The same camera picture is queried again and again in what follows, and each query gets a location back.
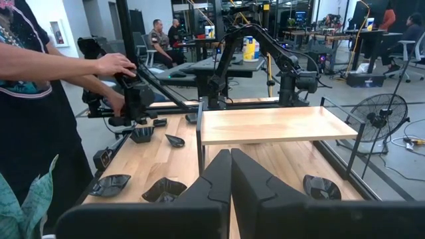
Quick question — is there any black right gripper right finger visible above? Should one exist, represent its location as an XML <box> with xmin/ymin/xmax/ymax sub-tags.
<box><xmin>231</xmin><ymin>148</ymin><xmax>425</xmax><ymax>239</ymax></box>

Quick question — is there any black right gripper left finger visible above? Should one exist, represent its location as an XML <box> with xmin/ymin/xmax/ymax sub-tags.
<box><xmin>54</xmin><ymin>149</ymin><xmax>232</xmax><ymax>239</ymax></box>

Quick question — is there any black teardrop mini plate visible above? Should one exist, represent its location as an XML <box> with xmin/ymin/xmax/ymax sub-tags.
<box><xmin>165</xmin><ymin>133</ymin><xmax>186</xmax><ymax>149</ymax></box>

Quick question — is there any person's forearm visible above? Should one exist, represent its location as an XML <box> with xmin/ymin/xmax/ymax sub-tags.
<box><xmin>0</xmin><ymin>42</ymin><xmax>100</xmax><ymax>82</ymax></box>
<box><xmin>64</xmin><ymin>74</ymin><xmax>114</xmax><ymax>100</ymax></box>

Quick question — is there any black wavy square mini plate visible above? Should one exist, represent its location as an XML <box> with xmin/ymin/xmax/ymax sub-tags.
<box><xmin>141</xmin><ymin>177</ymin><xmax>188</xmax><ymax>204</ymax></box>
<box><xmin>129</xmin><ymin>125</ymin><xmax>155</xmax><ymax>144</ymax></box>

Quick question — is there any black leaf-shaped mini plate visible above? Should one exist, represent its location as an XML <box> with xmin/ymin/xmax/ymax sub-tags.
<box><xmin>302</xmin><ymin>174</ymin><xmax>343</xmax><ymax>201</ymax></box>
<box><xmin>88</xmin><ymin>174</ymin><xmax>132</xmax><ymax>198</ymax></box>

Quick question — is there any black side desk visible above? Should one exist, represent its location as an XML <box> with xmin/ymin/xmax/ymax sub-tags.
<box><xmin>155</xmin><ymin>52</ymin><xmax>266</xmax><ymax>100</ymax></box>

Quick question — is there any black floor box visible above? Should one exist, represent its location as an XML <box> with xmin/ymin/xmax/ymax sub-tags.
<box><xmin>346</xmin><ymin>72</ymin><xmax>386</xmax><ymax>88</ymax></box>

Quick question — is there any person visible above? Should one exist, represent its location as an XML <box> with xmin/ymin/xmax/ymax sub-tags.
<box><xmin>380</xmin><ymin>12</ymin><xmax>425</xmax><ymax>76</ymax></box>
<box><xmin>378</xmin><ymin>1</ymin><xmax>397</xmax><ymax>33</ymax></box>
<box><xmin>0</xmin><ymin>0</ymin><xmax>137</xmax><ymax>233</ymax></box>
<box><xmin>167</xmin><ymin>18</ymin><xmax>183</xmax><ymax>47</ymax></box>
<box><xmin>148</xmin><ymin>19</ymin><xmax>184</xmax><ymax>70</ymax></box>

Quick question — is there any person's hand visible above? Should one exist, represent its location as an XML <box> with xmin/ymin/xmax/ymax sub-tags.
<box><xmin>96</xmin><ymin>52</ymin><xmax>137</xmax><ymax>78</ymax></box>
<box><xmin>104</xmin><ymin>91</ymin><xmax>126</xmax><ymax>117</ymax></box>

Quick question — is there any white office chair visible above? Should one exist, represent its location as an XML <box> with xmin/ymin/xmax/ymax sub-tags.
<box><xmin>396</xmin><ymin>31</ymin><xmax>425</xmax><ymax>84</ymax></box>

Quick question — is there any wooden riser shelf black frame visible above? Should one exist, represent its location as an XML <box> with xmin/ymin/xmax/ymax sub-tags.
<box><xmin>195</xmin><ymin>96</ymin><xmax>366</xmax><ymax>180</ymax></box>

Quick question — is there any black table-level camera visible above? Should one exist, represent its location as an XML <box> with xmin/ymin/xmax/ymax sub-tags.
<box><xmin>92</xmin><ymin>147</ymin><xmax>114</xmax><ymax>172</ymax></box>

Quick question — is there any black pedestal fan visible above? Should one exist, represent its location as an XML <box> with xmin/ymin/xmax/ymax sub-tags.
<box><xmin>335</xmin><ymin>92</ymin><xmax>412</xmax><ymax>157</ymax></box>

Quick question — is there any white wall cabinet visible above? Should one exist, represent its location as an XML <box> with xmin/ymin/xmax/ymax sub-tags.
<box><xmin>48</xmin><ymin>19</ymin><xmax>69</xmax><ymax>47</ymax></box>

